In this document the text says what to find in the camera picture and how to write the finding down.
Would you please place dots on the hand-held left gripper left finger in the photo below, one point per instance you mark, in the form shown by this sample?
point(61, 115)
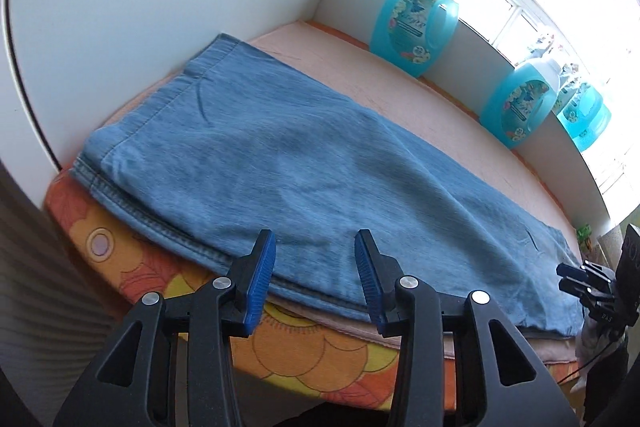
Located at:
point(260, 277)

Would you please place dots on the blue detergent bottle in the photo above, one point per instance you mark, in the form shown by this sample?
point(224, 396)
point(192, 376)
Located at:
point(580, 104)
point(598, 132)
point(410, 32)
point(517, 107)

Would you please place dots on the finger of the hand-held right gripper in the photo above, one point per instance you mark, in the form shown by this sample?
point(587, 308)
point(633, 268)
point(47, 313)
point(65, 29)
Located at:
point(585, 274)
point(595, 294)

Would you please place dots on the person's right hand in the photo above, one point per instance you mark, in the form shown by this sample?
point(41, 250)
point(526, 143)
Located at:
point(595, 337)

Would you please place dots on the white ribbed panel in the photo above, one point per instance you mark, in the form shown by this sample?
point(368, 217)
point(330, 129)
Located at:
point(45, 297)

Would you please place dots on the blue denim pants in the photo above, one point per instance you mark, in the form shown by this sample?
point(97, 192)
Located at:
point(300, 167)

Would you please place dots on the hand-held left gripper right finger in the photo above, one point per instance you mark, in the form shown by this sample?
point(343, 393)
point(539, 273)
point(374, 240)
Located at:
point(370, 282)

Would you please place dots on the green tea box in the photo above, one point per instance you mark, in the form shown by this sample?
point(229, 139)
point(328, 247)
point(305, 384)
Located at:
point(582, 234)

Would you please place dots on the teal refill pouch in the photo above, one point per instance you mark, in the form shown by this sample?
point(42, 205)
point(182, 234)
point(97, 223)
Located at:
point(570, 82)

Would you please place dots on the person's right forearm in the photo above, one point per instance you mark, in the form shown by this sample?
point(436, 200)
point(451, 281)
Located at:
point(615, 387)

